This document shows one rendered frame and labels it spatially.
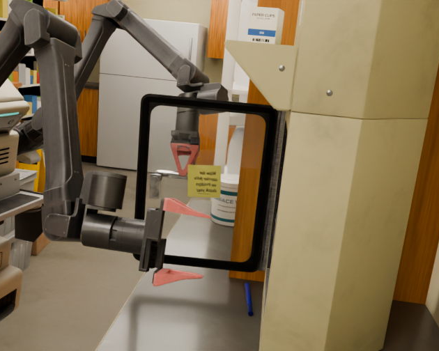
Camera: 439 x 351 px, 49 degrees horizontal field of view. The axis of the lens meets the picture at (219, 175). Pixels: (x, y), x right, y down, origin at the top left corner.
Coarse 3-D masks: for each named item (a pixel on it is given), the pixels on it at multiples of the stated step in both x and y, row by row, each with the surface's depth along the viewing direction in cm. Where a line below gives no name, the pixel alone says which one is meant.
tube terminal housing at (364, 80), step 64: (320, 0) 72; (384, 0) 71; (320, 64) 74; (384, 64) 75; (320, 128) 76; (384, 128) 80; (320, 192) 79; (384, 192) 84; (320, 256) 81; (384, 256) 90; (320, 320) 84; (384, 320) 96
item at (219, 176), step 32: (160, 128) 109; (192, 128) 109; (224, 128) 108; (256, 128) 108; (160, 160) 111; (192, 160) 110; (224, 160) 110; (256, 160) 110; (160, 192) 112; (192, 192) 112; (224, 192) 112; (256, 192) 112; (192, 224) 114; (224, 224) 114; (192, 256) 116; (224, 256) 116
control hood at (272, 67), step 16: (240, 48) 75; (256, 48) 75; (272, 48) 74; (288, 48) 74; (240, 64) 76; (256, 64) 75; (272, 64) 75; (288, 64) 75; (256, 80) 76; (272, 80) 76; (288, 80) 75; (272, 96) 76; (288, 96) 76
